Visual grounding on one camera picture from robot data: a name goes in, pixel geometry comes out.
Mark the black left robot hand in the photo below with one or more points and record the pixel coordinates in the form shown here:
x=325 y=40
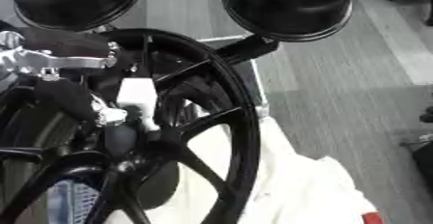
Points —
x=62 y=42

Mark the black spoked wheel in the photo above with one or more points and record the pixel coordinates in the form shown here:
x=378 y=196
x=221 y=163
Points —
x=247 y=144

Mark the blue mesh object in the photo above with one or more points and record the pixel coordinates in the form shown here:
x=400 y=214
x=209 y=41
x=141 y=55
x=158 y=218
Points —
x=70 y=202

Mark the black support bar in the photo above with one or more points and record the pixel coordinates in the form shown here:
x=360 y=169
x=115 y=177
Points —
x=248 y=49

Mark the red tag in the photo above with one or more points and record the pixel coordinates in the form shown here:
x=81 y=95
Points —
x=372 y=218

